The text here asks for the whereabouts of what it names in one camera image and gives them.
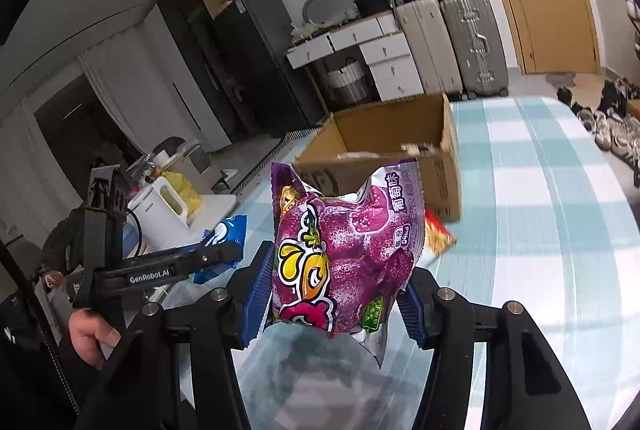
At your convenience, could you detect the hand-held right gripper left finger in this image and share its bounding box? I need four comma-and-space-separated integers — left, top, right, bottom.
75, 240, 277, 430

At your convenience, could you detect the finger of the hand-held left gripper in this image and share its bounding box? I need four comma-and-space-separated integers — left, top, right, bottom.
172, 241, 242, 278

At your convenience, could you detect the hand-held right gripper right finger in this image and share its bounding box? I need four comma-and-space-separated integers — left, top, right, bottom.
397, 266, 593, 430

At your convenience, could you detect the blue cookie packet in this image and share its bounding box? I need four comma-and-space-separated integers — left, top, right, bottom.
192, 216, 249, 285

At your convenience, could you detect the red noodle packet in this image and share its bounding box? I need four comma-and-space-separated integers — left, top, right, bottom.
425, 210, 458, 255

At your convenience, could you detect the purple candy bag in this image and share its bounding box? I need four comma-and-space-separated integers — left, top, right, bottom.
270, 157, 426, 368

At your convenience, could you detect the brown cardboard box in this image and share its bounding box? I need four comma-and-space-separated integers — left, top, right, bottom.
291, 92, 462, 223

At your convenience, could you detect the person's left forearm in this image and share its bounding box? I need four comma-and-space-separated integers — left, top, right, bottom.
0, 300, 101, 430

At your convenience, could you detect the person's left hand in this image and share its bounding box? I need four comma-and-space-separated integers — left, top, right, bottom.
67, 309, 123, 371

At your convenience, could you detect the white kettle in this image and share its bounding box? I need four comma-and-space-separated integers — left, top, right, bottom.
127, 177, 201, 255

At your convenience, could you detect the yellow bag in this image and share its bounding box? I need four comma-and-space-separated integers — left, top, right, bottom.
165, 170, 203, 215

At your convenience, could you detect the grey bin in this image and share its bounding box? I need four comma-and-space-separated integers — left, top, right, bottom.
182, 145, 213, 181

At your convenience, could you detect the teal checked tablecloth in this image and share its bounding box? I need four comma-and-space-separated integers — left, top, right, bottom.
165, 94, 640, 430

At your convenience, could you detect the white curtain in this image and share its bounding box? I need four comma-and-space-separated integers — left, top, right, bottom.
80, 42, 166, 161

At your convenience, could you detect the black refrigerator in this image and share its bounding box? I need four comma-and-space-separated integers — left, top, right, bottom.
212, 0, 326, 138

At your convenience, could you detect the woven laundry basket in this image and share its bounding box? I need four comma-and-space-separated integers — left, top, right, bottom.
320, 60, 371, 105

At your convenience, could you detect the tall dark wooden cabinet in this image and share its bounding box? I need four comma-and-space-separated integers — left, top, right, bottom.
159, 0, 251, 151

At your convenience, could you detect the clear plastic bag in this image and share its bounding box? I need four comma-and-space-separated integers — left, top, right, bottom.
290, 22, 321, 45

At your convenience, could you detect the white dresser with drawers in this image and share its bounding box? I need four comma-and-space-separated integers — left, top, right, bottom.
286, 12, 426, 103

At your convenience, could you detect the beige suitcase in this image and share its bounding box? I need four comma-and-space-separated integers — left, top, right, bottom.
395, 0, 463, 98

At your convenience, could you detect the grey oval mirror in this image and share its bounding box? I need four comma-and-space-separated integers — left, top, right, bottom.
302, 0, 358, 25

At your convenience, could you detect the heap of scattered shoes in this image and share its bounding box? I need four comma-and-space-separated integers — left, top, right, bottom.
555, 80, 640, 161

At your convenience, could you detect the silver suitcase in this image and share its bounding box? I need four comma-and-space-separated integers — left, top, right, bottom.
440, 0, 510, 100

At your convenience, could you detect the black storage box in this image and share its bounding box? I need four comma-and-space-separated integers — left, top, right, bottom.
355, 0, 393, 15

